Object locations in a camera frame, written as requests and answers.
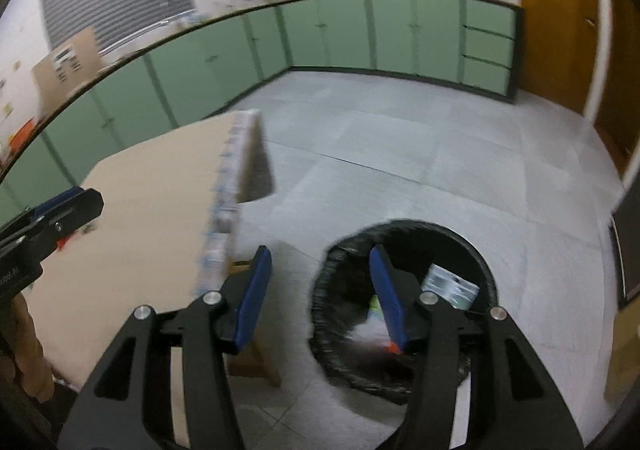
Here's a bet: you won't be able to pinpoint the clear plastic wrapper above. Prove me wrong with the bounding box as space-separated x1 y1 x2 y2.
421 265 480 310

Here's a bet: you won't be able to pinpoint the white tissue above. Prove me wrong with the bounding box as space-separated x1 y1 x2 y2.
346 309 392 347

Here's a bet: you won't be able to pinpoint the red plastic bag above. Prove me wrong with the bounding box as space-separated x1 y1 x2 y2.
386 342 402 355

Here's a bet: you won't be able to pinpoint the black trash bin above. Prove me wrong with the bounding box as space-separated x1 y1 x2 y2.
308 219 499 404

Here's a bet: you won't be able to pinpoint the left hand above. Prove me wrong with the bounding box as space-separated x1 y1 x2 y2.
1 294 54 404

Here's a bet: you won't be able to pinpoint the orange basin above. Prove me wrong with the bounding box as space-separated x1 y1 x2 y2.
9 119 36 154

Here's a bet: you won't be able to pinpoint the cardboard boxes stack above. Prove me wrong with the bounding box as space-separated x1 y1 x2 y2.
604 297 640 401

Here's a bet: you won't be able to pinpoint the beige tablecloth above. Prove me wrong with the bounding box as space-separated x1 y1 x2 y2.
19 107 277 388

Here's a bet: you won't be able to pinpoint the cardboard box with scale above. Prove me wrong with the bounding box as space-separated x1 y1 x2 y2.
32 26 104 115

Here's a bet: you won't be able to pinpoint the black refrigerator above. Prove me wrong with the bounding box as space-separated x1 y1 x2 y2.
611 192 640 309

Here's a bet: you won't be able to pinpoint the wooden door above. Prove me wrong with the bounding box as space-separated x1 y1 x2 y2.
596 0 639 177
520 0 599 114

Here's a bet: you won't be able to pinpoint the green lower cabinets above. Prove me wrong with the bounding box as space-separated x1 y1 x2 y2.
1 0 523 221

